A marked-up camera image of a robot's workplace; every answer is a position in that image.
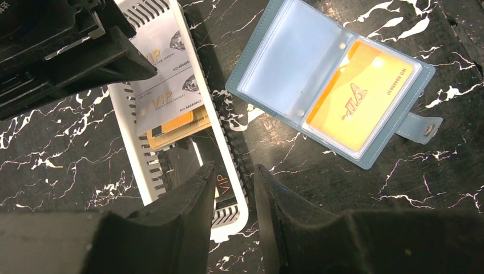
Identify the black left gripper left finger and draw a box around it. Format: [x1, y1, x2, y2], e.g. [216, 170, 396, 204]
[1, 162, 216, 273]

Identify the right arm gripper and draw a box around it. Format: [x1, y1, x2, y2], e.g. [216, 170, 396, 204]
[1, 1, 157, 120]

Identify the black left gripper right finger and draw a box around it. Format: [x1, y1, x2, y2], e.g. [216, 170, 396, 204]
[254, 164, 483, 273]

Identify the white plastic basket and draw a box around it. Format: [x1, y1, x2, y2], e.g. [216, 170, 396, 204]
[108, 1, 248, 243]

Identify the orange credit card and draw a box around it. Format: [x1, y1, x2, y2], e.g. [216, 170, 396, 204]
[305, 41, 421, 158]

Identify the blue leather card holder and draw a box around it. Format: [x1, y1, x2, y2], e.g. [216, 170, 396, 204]
[225, 1, 443, 170]

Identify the white credit card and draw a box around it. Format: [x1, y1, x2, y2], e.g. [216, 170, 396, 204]
[131, 12, 191, 91]
[131, 67, 203, 136]

